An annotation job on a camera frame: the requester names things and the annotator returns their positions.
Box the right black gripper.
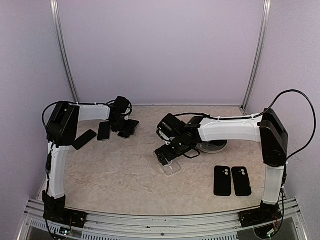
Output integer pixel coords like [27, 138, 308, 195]
[155, 135, 192, 165]

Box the black smartphone upright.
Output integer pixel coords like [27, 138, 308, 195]
[97, 121, 111, 141]

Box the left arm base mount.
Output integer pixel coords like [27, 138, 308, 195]
[43, 201, 88, 229]

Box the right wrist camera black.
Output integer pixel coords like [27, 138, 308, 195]
[156, 113, 186, 139]

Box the aluminium front rail frame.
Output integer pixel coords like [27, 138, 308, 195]
[16, 198, 311, 240]

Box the black smartphone tilted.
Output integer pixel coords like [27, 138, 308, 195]
[72, 129, 97, 150]

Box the black smartphone white edge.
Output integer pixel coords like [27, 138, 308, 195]
[117, 120, 140, 140]

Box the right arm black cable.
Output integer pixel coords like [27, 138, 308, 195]
[259, 89, 316, 161]

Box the right aluminium corner post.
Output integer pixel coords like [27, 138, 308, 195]
[241, 0, 272, 112]

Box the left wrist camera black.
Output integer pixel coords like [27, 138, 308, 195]
[113, 96, 132, 115]

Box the clear transparent phone case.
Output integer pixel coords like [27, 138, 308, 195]
[160, 160, 181, 176]

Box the white saucer plate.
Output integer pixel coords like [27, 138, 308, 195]
[197, 140, 228, 154]

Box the left aluminium corner post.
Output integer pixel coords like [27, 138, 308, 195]
[50, 0, 80, 102]

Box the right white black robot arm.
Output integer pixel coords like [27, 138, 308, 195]
[155, 108, 289, 222]

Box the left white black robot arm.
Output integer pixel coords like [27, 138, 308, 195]
[42, 96, 140, 203]

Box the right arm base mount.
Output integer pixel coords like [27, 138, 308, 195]
[238, 204, 282, 228]

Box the black phone case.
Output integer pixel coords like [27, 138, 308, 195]
[231, 166, 252, 197]
[213, 165, 232, 197]

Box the aluminium corner post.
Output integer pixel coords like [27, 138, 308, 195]
[241, 0, 272, 112]
[50, 0, 80, 102]

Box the black phone case left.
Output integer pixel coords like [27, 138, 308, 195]
[213, 165, 232, 197]

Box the black phone case right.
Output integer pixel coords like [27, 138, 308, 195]
[231, 166, 252, 197]

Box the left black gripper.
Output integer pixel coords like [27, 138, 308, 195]
[111, 116, 137, 136]

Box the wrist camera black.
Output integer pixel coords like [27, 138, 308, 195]
[113, 96, 132, 115]
[156, 113, 186, 139]

